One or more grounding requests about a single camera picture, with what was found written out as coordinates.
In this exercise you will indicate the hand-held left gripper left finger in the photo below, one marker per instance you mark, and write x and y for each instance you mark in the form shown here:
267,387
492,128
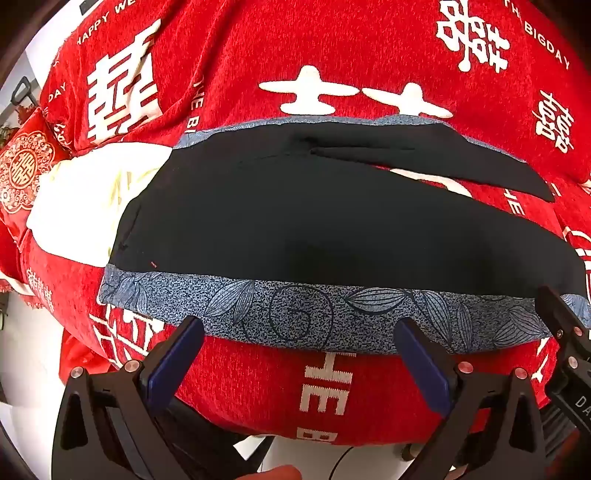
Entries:
178,357

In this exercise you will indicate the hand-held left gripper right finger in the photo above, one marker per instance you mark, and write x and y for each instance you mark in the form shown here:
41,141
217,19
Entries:
422,357

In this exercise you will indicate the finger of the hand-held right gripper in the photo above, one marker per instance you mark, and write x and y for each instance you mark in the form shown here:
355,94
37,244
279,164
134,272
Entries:
561,318

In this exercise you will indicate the black pants with patterned trim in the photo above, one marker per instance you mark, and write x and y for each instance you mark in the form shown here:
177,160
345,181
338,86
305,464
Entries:
323,221

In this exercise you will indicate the person's left hand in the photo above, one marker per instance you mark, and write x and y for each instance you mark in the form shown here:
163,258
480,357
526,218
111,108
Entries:
274,474

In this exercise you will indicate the cream cloth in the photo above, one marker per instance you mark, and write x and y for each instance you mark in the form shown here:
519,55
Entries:
87,203

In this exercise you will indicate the red embroidered cushion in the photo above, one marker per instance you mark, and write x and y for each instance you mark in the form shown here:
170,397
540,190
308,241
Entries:
23,170

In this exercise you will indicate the red printed blanket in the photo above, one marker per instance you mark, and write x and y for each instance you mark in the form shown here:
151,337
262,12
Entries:
277,60

